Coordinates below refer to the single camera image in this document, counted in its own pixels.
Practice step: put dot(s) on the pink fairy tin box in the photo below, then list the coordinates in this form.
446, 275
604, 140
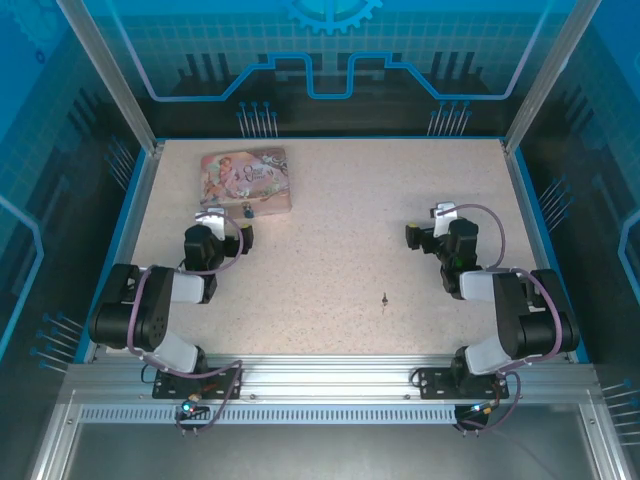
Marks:
240, 175

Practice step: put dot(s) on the aluminium frame post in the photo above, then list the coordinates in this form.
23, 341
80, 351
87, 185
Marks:
546, 75
115, 75

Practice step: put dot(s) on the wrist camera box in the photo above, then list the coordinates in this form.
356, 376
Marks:
210, 217
444, 212

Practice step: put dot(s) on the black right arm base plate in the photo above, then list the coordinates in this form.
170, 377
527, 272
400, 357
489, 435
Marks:
435, 385

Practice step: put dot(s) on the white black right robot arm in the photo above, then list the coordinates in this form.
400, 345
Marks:
510, 310

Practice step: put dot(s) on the grey metal panel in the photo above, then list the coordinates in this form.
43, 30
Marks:
325, 455

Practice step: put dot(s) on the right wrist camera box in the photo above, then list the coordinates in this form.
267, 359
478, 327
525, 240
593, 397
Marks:
444, 212

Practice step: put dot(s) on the aluminium mounting rail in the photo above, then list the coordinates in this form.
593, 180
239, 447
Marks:
325, 375

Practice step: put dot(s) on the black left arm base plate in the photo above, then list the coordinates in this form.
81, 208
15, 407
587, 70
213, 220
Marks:
170, 387

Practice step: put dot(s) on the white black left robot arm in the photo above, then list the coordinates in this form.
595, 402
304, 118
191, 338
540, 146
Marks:
165, 310

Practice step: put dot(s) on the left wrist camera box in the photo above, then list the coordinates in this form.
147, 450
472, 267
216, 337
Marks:
210, 217

